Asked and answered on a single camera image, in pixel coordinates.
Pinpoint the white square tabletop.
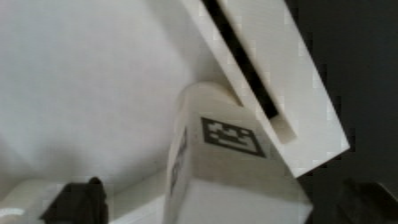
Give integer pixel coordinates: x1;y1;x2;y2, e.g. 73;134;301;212
0;0;224;224

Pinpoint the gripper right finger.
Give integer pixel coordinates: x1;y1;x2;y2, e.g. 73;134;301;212
335;179;398;224

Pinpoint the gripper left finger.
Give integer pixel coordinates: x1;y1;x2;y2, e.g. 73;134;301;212
0;176;111;224

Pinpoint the white U-shaped fence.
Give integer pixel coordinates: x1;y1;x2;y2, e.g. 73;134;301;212
212;0;352;179

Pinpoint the white table leg with tag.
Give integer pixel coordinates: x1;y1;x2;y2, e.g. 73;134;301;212
162;82;313;224

